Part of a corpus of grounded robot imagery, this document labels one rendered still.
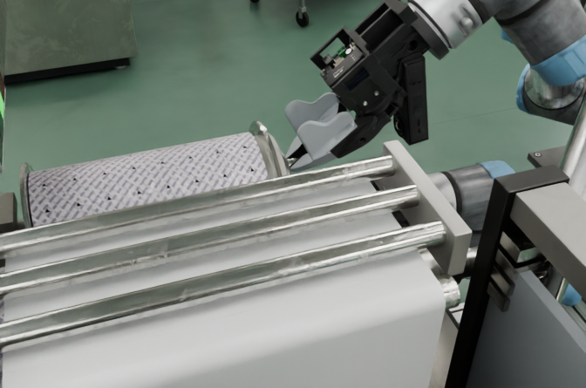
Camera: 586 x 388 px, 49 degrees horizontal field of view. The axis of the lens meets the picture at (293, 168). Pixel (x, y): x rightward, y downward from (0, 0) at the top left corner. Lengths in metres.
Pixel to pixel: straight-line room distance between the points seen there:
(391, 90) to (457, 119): 2.57
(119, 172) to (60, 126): 2.61
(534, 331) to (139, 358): 0.27
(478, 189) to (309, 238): 0.57
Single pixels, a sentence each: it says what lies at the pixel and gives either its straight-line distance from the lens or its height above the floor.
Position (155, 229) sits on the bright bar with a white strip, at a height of 1.44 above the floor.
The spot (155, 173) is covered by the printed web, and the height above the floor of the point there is 1.31.
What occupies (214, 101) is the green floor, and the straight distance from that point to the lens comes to 3.32.
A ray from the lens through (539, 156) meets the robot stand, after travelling 1.62.
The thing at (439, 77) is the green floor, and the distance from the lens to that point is 3.60.
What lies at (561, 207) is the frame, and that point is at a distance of 0.46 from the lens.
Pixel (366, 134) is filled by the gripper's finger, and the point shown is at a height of 1.33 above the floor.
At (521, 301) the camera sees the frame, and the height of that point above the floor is 1.37.
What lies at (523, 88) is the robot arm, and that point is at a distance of 1.50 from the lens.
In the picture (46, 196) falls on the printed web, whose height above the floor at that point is 1.31.
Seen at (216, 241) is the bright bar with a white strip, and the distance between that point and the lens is 0.38.
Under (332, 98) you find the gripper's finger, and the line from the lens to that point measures 0.73.
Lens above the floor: 1.72
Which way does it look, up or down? 37 degrees down
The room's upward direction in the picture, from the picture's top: straight up
